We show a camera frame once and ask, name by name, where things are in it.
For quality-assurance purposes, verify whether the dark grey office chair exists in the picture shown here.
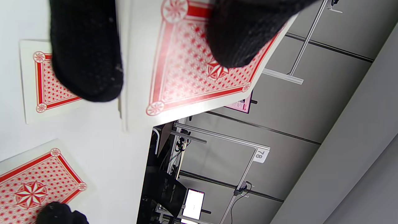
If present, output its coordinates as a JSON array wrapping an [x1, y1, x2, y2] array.
[[138, 168, 187, 224]]

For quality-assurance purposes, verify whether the aluminium frame post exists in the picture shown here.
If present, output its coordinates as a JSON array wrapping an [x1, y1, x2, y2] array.
[[173, 122, 271, 152], [170, 130, 208, 145], [262, 68, 304, 86]]

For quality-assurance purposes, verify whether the black clamped camera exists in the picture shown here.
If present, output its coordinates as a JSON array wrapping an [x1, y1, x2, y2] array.
[[234, 181, 253, 197]]

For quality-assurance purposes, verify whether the pile of dealt red cards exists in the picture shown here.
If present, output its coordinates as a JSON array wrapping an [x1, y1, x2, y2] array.
[[0, 138, 95, 224], [19, 40, 84, 125]]

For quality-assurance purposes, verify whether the bright white screen monitor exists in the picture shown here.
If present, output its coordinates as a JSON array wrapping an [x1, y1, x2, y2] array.
[[181, 188, 206, 221]]

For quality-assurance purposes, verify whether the aluminium frame beam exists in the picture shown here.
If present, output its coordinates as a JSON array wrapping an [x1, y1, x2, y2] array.
[[287, 0, 329, 77], [219, 149, 260, 224]]

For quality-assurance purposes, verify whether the person's left hand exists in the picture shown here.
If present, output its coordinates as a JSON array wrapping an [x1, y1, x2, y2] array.
[[49, 0, 318, 102]]

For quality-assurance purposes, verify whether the person's right hand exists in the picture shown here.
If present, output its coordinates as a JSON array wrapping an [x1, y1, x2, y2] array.
[[35, 201, 90, 224]]

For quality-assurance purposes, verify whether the black framed monitor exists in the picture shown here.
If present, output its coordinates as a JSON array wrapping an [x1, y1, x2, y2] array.
[[224, 90, 254, 114]]

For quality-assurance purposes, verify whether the white number tag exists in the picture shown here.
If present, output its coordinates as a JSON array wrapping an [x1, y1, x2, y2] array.
[[252, 148, 269, 164]]

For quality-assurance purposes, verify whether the deck of red-backed cards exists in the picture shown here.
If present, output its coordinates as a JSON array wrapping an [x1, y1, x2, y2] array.
[[118, 0, 299, 133]]

